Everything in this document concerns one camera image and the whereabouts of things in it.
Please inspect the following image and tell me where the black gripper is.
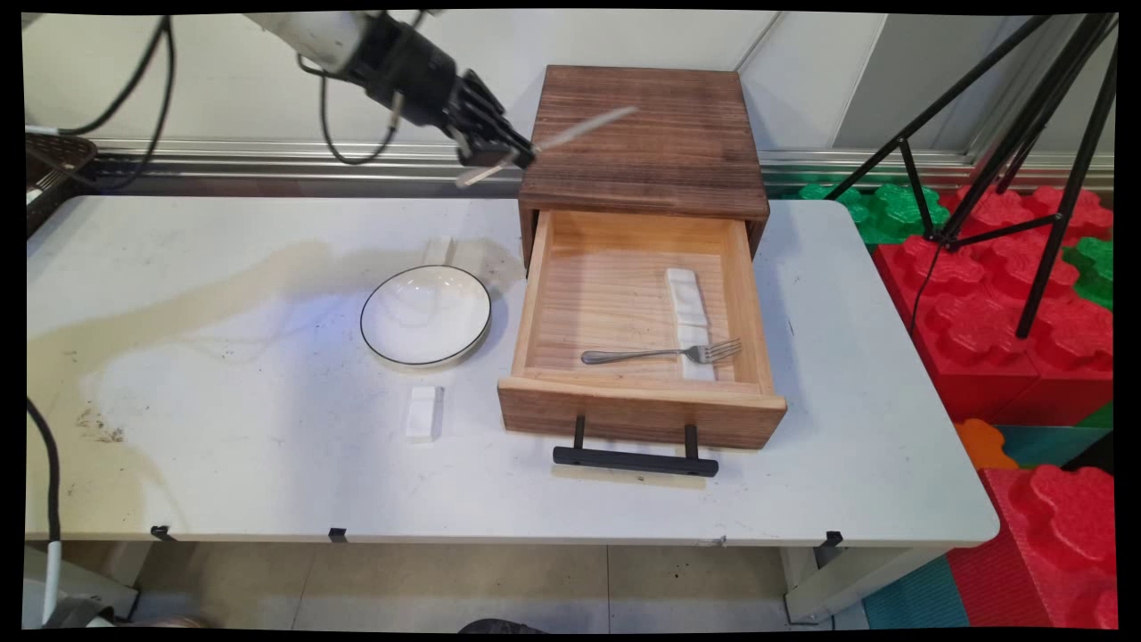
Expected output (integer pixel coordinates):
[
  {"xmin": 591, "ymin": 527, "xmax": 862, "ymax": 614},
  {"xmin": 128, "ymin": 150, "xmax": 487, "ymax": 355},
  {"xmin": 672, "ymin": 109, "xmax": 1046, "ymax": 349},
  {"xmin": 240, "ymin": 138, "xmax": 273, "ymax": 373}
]
[{"xmin": 343, "ymin": 12, "xmax": 538, "ymax": 172}]

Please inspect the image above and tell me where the dark wooden drawer cabinet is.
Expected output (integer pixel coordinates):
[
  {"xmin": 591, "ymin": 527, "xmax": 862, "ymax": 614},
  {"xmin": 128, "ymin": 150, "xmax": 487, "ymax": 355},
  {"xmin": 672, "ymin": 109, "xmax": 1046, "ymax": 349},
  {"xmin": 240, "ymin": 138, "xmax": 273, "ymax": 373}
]
[{"xmin": 519, "ymin": 64, "xmax": 772, "ymax": 268}]

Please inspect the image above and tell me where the black drawer handle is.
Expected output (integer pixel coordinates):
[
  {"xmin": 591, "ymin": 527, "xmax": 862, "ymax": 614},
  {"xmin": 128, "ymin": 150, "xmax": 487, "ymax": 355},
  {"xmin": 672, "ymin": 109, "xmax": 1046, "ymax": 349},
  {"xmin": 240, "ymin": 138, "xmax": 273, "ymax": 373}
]
[{"xmin": 552, "ymin": 415, "xmax": 720, "ymax": 479}]

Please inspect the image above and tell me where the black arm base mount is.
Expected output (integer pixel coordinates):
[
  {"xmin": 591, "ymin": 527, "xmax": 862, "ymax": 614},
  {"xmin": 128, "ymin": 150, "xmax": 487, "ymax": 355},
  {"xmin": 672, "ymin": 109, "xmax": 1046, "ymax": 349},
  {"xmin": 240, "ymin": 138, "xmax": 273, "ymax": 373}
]
[{"xmin": 25, "ymin": 132, "xmax": 99, "ymax": 235}]

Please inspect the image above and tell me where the light wooden drawer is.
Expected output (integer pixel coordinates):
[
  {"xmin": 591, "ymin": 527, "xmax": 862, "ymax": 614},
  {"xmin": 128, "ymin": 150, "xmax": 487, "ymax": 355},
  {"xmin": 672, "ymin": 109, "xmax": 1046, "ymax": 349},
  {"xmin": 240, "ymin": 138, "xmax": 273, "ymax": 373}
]
[{"xmin": 497, "ymin": 210, "xmax": 788, "ymax": 451}]

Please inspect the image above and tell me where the teal foam mat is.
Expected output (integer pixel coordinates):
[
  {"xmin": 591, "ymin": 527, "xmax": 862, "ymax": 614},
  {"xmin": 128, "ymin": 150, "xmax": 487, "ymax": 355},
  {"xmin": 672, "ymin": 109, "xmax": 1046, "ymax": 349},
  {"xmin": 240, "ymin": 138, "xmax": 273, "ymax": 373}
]
[{"xmin": 862, "ymin": 553, "xmax": 970, "ymax": 630}]

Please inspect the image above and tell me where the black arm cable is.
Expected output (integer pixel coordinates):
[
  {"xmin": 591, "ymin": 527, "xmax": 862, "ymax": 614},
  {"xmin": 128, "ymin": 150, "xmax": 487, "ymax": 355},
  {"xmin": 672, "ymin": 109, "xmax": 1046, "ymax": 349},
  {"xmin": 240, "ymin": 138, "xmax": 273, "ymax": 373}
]
[{"xmin": 25, "ymin": 12, "xmax": 406, "ymax": 193}]

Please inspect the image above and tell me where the black tripod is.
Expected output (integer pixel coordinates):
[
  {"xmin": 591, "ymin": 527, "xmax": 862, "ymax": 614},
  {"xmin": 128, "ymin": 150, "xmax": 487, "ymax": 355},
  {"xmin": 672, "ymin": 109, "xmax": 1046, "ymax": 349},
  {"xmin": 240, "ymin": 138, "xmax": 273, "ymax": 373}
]
[{"xmin": 825, "ymin": 13, "xmax": 1120, "ymax": 340}]

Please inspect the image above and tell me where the white table leg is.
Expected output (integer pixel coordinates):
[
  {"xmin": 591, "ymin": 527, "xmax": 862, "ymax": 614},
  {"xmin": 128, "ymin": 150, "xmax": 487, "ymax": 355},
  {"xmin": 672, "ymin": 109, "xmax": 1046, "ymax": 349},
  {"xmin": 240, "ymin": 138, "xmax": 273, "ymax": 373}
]
[{"xmin": 782, "ymin": 546, "xmax": 948, "ymax": 624}]

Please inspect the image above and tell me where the orange foam block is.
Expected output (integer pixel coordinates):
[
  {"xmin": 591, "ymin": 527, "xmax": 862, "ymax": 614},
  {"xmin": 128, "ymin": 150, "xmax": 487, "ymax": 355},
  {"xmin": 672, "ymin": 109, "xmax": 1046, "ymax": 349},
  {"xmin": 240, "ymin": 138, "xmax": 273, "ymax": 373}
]
[{"xmin": 954, "ymin": 417, "xmax": 1019, "ymax": 472}]

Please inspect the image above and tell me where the white plate with black rim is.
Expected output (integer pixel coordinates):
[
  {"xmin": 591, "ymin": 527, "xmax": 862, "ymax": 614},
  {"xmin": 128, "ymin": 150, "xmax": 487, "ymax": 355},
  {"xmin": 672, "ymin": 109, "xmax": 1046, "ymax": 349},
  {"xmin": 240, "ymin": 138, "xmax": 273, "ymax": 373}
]
[{"xmin": 359, "ymin": 264, "xmax": 493, "ymax": 368}]

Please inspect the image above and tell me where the silver metal knife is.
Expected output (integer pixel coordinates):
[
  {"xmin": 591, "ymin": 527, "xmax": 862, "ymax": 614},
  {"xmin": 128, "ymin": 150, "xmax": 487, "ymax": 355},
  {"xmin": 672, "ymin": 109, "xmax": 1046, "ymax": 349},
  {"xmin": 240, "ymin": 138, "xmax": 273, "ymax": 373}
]
[{"xmin": 455, "ymin": 105, "xmax": 640, "ymax": 188}]

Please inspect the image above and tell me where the long white cutlery rest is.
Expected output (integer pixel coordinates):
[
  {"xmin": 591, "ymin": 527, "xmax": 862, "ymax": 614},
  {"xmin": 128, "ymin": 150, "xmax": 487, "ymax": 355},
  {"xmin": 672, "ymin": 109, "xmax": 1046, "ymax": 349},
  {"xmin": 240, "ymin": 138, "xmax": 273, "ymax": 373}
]
[{"xmin": 665, "ymin": 267, "xmax": 719, "ymax": 383}]

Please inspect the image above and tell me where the silver metal fork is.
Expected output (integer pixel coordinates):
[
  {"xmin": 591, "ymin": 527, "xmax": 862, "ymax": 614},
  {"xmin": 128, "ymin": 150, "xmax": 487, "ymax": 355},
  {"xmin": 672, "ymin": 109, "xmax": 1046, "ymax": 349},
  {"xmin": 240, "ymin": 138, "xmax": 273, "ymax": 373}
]
[{"xmin": 581, "ymin": 337, "xmax": 743, "ymax": 366}]

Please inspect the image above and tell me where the aluminium wall rail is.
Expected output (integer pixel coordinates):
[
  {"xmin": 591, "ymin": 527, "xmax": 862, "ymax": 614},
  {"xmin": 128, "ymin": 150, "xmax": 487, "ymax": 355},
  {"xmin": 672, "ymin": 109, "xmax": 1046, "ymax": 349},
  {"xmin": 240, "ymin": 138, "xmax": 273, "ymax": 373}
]
[{"xmin": 89, "ymin": 138, "xmax": 1115, "ymax": 199}]

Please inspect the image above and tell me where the green foam block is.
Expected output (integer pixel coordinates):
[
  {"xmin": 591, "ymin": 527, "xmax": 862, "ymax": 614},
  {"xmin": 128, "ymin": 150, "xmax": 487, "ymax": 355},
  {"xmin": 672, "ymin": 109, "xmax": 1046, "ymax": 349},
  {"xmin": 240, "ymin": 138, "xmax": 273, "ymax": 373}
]
[
  {"xmin": 1063, "ymin": 236, "xmax": 1115, "ymax": 310},
  {"xmin": 798, "ymin": 181, "xmax": 951, "ymax": 246}
]

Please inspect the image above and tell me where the large red foam block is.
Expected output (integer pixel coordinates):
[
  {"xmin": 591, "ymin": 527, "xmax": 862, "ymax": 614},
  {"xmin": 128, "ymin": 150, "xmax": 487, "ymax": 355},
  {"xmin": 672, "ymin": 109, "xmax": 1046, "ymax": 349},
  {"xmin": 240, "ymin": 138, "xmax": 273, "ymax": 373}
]
[{"xmin": 872, "ymin": 183, "xmax": 1115, "ymax": 427}]

